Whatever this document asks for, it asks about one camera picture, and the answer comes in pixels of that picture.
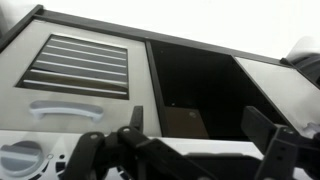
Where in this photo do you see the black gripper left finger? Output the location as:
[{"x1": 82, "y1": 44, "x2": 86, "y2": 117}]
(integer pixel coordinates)
[{"x1": 61, "y1": 105, "x2": 214, "y2": 180}]

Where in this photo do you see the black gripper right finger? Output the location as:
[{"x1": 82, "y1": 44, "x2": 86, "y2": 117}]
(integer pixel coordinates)
[{"x1": 240, "y1": 105, "x2": 320, "y2": 180}]

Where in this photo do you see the white tall fridge door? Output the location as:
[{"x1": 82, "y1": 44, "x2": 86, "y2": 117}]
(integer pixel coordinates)
[{"x1": 234, "y1": 56, "x2": 320, "y2": 136}]

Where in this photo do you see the brown wooden board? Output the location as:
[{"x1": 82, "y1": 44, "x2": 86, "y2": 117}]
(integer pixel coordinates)
[{"x1": 164, "y1": 106, "x2": 210, "y2": 139}]

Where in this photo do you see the black white toy kitchen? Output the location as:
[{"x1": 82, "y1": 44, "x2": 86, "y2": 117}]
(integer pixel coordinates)
[{"x1": 0, "y1": 3, "x2": 320, "y2": 180}]

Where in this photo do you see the grey stove knob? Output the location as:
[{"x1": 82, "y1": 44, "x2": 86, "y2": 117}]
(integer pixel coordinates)
[{"x1": 0, "y1": 140, "x2": 45, "y2": 178}]

